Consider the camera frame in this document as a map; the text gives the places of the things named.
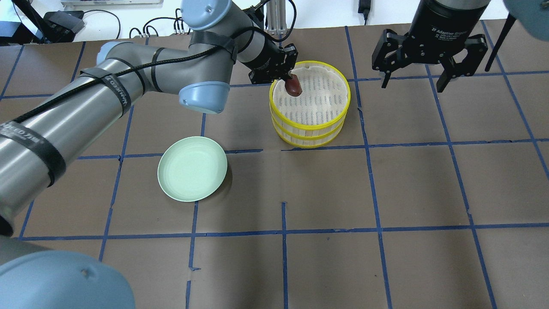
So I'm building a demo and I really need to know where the mint green plate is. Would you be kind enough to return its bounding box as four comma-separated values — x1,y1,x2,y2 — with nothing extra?
157,136,228,202

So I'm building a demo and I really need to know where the yellow steamer bottom layer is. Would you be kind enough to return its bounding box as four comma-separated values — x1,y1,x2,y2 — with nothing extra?
272,115,345,148

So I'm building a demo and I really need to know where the brown half bun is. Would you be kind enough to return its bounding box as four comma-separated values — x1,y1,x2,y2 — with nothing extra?
284,73,302,97

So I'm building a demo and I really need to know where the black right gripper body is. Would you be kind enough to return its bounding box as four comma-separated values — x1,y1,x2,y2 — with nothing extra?
403,0,489,64

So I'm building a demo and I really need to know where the aluminium frame post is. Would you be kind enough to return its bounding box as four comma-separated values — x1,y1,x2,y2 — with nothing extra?
264,0,288,36

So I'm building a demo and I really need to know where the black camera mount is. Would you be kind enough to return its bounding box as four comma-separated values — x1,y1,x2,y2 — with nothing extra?
12,0,85,44

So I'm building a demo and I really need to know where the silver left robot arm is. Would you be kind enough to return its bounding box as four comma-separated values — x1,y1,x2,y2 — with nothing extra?
0,0,298,309

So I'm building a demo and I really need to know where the yellow steamer top layer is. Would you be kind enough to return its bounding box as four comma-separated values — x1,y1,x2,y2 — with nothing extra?
269,61,351,130

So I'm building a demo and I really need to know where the yellow steamer layer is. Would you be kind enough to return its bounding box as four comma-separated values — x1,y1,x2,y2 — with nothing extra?
269,61,351,130
272,115,345,148

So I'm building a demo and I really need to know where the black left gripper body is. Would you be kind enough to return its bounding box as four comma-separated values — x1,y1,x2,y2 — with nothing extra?
242,28,298,84

